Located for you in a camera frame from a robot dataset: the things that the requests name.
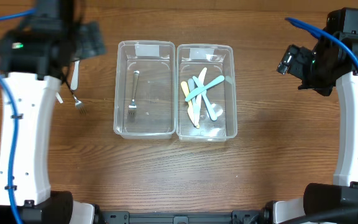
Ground white plastic knife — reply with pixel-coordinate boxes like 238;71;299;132
193;67;207;128

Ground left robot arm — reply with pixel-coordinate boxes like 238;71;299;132
0;17;106;223

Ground large metal fork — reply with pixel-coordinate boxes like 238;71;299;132
128;70;140;122

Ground clear right plastic container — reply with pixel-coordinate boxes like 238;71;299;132
175;44;237;141

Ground yellow plastic knife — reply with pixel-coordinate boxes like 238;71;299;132
180;81;200;129

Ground clear left plastic container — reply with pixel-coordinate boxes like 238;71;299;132
113;40;176;139

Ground pale grey-blue plastic knife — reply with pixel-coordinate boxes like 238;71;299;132
187;78;198;126

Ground clear plastic container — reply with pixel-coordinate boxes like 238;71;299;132
175;44;237;141
113;40;176;139

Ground white rounded plastic fork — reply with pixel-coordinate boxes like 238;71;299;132
70;60;80;91

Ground light blue plastic knife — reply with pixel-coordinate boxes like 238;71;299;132
193;76;217;121

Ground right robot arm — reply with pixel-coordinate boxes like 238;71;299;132
262;27;358;223

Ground left blue cable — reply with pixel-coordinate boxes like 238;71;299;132
0;8;37;224

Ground mint green plastic knife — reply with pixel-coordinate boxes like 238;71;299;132
185;75;225;102

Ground black handled metal fork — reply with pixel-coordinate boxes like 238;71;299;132
63;75;86;115

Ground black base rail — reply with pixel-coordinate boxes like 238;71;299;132
94;210;273;224

